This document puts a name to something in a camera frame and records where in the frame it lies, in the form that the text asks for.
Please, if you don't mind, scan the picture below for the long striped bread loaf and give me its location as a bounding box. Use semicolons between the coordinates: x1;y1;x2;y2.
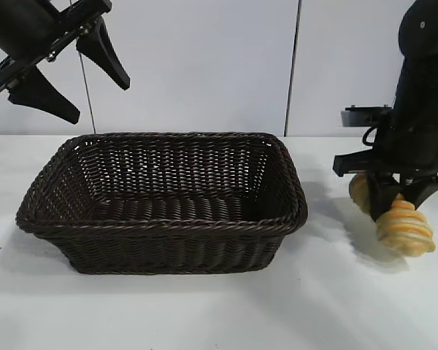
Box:
349;173;437;258

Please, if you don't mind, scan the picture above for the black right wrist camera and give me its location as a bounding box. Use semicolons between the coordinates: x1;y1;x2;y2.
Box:
341;105;392;128

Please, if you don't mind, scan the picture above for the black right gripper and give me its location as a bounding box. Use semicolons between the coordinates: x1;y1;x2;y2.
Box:
334;123;438;221

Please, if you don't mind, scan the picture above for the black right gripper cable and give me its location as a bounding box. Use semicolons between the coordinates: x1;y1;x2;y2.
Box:
362;125;380;147

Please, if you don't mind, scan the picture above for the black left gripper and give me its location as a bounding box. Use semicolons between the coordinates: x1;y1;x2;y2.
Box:
0;0;131;125

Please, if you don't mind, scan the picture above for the dark brown wicker basket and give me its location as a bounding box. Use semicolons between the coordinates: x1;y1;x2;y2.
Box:
15;131;310;275

